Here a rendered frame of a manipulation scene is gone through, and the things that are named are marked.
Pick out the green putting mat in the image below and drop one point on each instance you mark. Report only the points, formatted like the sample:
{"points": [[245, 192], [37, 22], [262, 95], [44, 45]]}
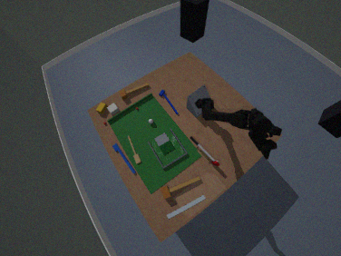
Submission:
{"points": [[135, 123]]}

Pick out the yellow block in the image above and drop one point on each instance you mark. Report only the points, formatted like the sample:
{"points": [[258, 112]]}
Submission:
{"points": [[101, 108]]}

